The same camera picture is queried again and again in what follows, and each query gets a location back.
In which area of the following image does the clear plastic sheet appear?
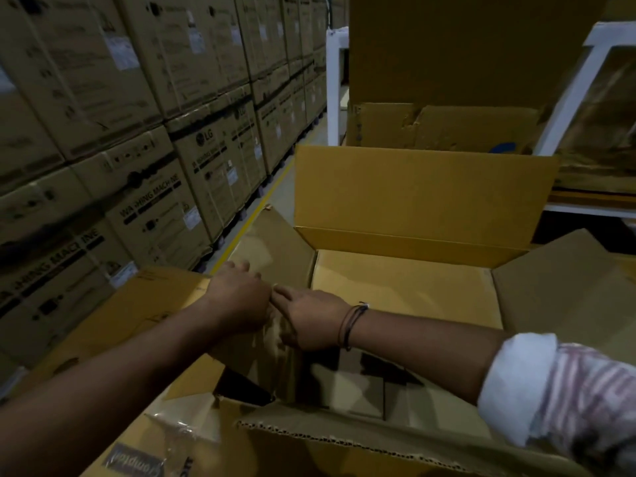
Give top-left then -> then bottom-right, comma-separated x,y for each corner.
554,46 -> 636,194

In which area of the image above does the striped white shirt sleeve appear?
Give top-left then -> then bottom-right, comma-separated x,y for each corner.
476,333 -> 636,477

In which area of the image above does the person's right hand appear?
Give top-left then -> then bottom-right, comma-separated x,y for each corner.
272,284 -> 351,352

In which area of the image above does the brown cord bracelet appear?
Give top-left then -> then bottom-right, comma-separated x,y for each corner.
337,302 -> 370,351

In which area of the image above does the person's left hand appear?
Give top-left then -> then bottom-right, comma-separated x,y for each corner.
203,260 -> 273,336

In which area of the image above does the stack of printed brown cartons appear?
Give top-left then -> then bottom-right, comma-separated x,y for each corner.
0,0 -> 329,373

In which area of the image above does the large yellow cardboard box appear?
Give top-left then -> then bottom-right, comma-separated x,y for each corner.
218,145 -> 590,477

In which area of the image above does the flat carton with plastic wrap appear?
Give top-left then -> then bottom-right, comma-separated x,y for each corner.
9,265 -> 239,477

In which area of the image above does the person's left forearm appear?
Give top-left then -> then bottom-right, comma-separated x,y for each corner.
0,297 -> 225,477

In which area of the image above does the white metal shelf rack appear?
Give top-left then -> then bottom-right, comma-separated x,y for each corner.
325,22 -> 636,219

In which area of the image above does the person's right forearm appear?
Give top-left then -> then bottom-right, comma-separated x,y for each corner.
347,307 -> 507,405

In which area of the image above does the Flipkart box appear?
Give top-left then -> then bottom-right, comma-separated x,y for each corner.
345,0 -> 612,156

